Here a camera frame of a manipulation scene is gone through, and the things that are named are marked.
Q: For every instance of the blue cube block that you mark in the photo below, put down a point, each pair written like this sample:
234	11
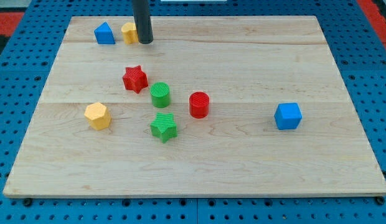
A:
287	116

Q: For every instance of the red cylinder block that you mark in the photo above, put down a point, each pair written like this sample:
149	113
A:
199	104

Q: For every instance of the light wooden board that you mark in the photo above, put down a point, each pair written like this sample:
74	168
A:
247	65

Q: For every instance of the green star block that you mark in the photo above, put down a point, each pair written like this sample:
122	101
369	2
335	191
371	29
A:
164	127

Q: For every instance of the green cylinder block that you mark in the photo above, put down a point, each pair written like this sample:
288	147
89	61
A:
160	95

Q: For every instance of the red star block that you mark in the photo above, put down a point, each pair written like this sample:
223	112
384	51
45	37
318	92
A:
135	79

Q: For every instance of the yellow hexagon block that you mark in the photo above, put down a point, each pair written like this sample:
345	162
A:
98	116

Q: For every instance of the yellow heart-shaped block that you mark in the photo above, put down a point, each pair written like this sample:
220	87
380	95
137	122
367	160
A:
129	33

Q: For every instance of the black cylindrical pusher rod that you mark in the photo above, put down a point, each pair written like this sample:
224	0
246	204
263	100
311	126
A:
142	21

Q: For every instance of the blue triangular prism block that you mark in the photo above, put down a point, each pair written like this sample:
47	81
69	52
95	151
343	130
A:
104	34

